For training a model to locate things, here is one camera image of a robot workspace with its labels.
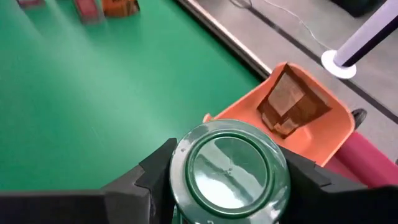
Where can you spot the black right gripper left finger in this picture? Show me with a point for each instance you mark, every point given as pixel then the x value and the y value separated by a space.
pixel 149 193

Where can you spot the orange plastic bin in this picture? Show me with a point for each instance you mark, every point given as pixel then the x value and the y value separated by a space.
pixel 326 130

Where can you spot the green table mat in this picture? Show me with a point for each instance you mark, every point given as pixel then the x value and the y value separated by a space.
pixel 93 109

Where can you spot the white tower fan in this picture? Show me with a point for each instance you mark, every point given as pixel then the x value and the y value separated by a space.
pixel 360 40

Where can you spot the brown spice box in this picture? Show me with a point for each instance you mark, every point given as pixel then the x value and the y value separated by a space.
pixel 289 99

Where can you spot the pink spice box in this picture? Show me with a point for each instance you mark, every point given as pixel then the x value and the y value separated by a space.
pixel 29 3
pixel 88 9

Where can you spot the green-lid glass spice jar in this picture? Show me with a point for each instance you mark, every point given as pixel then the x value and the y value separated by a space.
pixel 230 171

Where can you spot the orange spice box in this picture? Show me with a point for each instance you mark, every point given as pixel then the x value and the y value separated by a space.
pixel 119 7

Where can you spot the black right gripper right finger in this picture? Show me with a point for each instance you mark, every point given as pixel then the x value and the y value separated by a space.
pixel 317 199

